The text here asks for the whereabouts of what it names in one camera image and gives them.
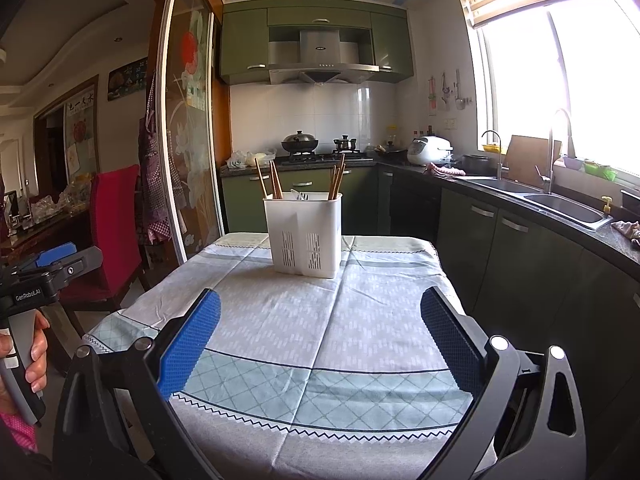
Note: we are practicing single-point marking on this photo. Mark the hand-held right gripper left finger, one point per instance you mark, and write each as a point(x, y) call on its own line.
point(192, 345)

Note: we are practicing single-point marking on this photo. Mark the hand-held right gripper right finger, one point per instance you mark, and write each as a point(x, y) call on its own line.
point(450, 340)

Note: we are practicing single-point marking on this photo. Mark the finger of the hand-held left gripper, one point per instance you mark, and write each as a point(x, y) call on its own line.
point(55, 254)
point(77, 266)

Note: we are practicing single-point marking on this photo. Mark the white plastic utensil holder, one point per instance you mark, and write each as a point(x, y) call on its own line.
point(300, 230)

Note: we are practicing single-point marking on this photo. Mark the brown wooden chopstick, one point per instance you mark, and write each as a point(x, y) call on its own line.
point(261, 180)
point(331, 185)
point(279, 182)
point(340, 175)
point(275, 182)
point(335, 182)

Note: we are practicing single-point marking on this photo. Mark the hanging kitchen utensils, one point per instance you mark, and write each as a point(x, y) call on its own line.
point(447, 90)

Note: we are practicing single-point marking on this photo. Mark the person's left hand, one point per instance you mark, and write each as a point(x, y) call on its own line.
point(39, 350)

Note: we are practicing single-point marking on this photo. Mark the cluttered wooden sideboard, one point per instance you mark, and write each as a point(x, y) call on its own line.
point(45, 215)

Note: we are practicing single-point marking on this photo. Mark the red chair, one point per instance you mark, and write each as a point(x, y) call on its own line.
point(112, 235)

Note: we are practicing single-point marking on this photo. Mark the dark kitchen cabinets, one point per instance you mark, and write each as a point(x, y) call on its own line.
point(500, 260)

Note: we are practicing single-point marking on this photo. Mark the checkered apron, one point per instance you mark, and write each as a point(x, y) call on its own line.
point(157, 180)

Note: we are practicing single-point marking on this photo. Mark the dark stone countertop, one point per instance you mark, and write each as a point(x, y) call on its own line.
point(575, 225)

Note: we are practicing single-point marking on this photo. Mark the pink cloth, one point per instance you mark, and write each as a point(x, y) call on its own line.
point(445, 170)

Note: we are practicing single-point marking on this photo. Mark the stainless double sink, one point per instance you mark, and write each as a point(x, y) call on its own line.
point(560, 207)

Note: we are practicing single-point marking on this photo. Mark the sliding glass door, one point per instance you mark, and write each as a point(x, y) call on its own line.
point(192, 135)

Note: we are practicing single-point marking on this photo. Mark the dark pot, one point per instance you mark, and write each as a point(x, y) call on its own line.
point(476, 165)

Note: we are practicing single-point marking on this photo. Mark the small steel faucet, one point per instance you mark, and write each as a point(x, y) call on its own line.
point(499, 160)

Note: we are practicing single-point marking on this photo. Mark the white rice cooker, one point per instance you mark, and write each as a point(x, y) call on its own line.
point(429, 152)

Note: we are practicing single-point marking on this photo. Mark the plastic bag with food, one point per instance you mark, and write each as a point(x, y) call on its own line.
point(245, 159)

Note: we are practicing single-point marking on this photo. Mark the yellow basket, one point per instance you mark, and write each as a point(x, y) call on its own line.
point(492, 148)

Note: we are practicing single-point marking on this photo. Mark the green kitchen cabinets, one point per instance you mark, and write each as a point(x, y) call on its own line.
point(300, 180)

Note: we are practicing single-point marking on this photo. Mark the wooden cutting board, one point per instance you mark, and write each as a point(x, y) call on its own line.
point(530, 160)

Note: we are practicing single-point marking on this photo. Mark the frying pan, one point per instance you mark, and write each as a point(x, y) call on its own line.
point(390, 151)

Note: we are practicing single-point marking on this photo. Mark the tall steel faucet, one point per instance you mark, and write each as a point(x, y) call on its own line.
point(550, 160)

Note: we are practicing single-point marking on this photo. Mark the grey rag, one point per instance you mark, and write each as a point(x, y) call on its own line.
point(627, 232)

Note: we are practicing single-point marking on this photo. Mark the seasoning bottles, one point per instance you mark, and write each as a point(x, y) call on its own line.
point(392, 137)

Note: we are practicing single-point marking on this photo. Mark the small lidded cooking pot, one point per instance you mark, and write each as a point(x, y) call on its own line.
point(345, 144)

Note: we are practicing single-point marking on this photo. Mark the gas stove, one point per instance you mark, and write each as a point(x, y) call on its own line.
point(320, 158)

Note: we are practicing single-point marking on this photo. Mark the green plastic containers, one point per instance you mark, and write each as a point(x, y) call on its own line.
point(600, 170)

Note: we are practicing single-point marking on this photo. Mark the black wok with lid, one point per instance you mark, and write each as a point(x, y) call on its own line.
point(300, 144)

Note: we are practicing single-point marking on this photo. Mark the window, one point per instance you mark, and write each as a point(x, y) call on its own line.
point(590, 85)

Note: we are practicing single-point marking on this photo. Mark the steel range hood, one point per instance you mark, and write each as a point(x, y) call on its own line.
point(320, 57)

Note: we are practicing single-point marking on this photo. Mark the wall poster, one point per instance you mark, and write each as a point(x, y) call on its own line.
point(80, 135)

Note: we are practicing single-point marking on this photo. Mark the dark wall calendar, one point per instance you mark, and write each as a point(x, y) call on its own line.
point(127, 77)

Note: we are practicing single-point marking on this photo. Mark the wall socket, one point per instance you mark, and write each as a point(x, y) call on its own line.
point(452, 124)

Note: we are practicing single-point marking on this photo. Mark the green wall cabinets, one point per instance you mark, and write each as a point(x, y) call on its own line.
point(390, 45)

